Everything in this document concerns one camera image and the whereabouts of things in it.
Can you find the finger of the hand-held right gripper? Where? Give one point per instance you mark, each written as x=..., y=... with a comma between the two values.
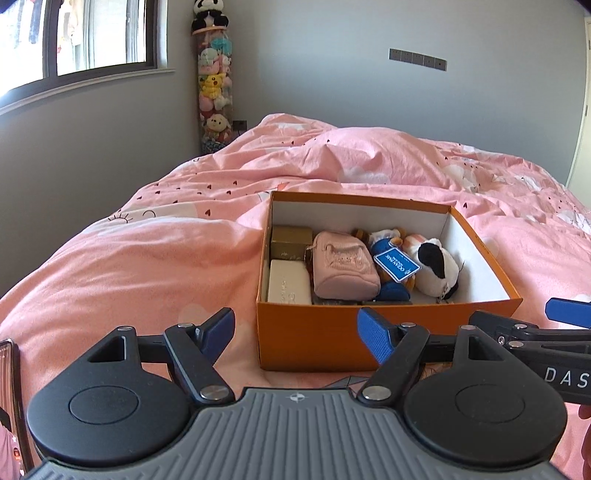
x=498, y=325
x=565, y=311

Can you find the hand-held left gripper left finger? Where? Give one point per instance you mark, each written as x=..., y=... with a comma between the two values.
x=217, y=332

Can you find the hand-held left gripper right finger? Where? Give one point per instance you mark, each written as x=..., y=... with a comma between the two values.
x=376, y=337

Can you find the orange cardboard box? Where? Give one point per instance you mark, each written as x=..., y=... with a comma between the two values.
x=369, y=337

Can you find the blue plush toy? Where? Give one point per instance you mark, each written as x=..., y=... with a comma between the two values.
x=392, y=288

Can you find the dark grey square box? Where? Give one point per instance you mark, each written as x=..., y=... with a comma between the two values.
x=339, y=301

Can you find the pink pouch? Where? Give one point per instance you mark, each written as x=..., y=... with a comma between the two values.
x=344, y=270

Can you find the cream rectangular box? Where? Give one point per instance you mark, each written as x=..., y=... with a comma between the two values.
x=288, y=286

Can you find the white and black plush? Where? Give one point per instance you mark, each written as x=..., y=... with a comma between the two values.
x=434, y=267

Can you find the gold box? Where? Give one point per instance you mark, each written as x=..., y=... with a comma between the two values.
x=291, y=240

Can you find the person's right hand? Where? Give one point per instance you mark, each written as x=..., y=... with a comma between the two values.
x=586, y=410

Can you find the pink printed blanket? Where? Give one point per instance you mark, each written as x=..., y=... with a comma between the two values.
x=138, y=254

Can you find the white door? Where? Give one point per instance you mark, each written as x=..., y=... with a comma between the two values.
x=581, y=138

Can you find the smartphone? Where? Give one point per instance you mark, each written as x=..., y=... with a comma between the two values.
x=11, y=406

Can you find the clear tube of plush toys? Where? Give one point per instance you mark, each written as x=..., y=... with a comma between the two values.
x=214, y=87

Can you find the panda plush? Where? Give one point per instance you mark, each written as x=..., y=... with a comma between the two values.
x=210, y=14

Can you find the window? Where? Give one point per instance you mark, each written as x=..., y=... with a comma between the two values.
x=92, y=32

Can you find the black wall socket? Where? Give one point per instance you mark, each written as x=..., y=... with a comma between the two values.
x=240, y=124

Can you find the grey wall switch panel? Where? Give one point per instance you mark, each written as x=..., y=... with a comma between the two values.
x=418, y=59

